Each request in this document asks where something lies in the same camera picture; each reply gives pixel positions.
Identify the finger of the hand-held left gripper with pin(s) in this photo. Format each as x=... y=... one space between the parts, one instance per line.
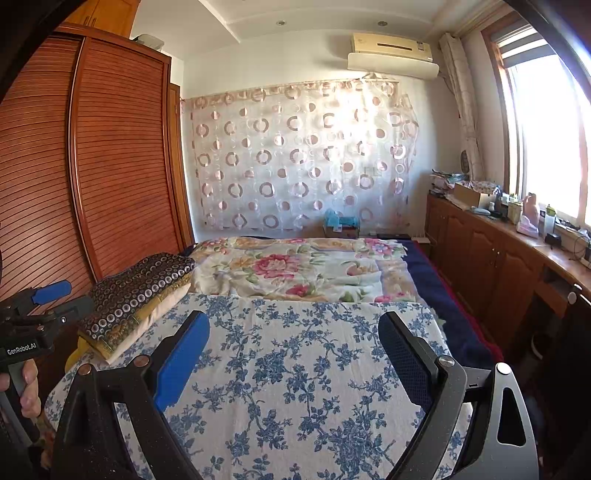
x=51 y=291

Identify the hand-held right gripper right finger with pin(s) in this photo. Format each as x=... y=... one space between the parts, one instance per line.
x=406 y=360

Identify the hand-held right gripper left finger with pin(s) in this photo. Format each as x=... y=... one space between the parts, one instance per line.
x=182 y=360

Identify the navy circle-print shirt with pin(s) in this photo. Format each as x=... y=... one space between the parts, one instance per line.
x=138 y=286

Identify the person's left hand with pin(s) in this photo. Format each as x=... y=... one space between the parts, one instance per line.
x=31 y=387

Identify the navy blanket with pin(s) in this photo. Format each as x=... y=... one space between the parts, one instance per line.
x=452 y=314

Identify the white blue-floral bedsheet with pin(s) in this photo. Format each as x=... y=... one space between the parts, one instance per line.
x=300 y=369

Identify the wooden cabinet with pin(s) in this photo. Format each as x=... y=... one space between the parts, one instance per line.
x=485 y=258

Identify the pink floral quilt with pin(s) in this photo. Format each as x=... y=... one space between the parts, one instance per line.
x=300 y=267

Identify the wooden slatted wardrobe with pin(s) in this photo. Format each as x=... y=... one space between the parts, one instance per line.
x=115 y=161

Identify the cardboard box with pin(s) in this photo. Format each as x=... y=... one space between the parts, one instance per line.
x=471 y=196

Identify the pink tissue pack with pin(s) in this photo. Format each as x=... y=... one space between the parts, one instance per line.
x=526 y=229

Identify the stack of papers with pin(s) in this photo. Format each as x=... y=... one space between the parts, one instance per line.
x=443 y=180

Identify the small black device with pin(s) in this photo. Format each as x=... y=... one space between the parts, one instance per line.
x=552 y=238

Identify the pink jug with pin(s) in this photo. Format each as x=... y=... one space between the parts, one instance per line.
x=529 y=207

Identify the sheer circle-pattern curtain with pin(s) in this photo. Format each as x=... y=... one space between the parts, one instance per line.
x=300 y=161

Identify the wooden-framed window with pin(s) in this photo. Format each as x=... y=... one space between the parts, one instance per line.
x=545 y=138

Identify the pale window curtain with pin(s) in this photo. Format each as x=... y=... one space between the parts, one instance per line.
x=461 y=101

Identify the white box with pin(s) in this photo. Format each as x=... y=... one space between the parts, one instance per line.
x=150 y=40

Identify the grey window blind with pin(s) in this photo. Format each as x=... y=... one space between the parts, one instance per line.
x=521 y=46

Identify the black frame with white knob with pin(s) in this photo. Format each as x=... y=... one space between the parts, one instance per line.
x=568 y=332

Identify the cream wall air conditioner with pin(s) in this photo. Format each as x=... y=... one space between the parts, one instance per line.
x=392 y=55

